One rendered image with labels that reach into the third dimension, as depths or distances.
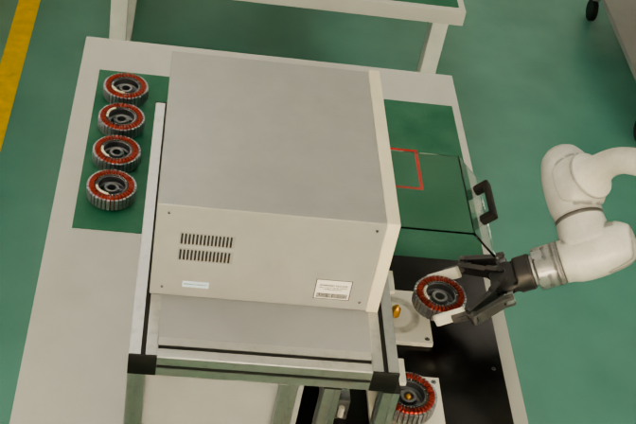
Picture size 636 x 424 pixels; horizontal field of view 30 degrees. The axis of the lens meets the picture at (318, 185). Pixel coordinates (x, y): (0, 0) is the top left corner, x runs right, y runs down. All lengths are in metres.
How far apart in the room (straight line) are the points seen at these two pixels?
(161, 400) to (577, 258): 0.90
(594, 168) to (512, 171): 1.89
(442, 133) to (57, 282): 1.12
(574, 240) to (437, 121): 0.82
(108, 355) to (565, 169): 1.00
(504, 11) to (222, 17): 1.26
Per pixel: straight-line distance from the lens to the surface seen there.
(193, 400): 2.02
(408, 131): 3.08
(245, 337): 1.96
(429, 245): 2.76
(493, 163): 4.33
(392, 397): 2.03
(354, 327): 2.01
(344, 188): 1.95
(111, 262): 2.59
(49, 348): 2.41
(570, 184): 2.46
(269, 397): 2.01
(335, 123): 2.09
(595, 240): 2.43
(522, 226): 4.10
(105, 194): 2.69
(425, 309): 2.46
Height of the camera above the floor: 2.55
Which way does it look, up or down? 39 degrees down
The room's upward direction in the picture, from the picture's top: 12 degrees clockwise
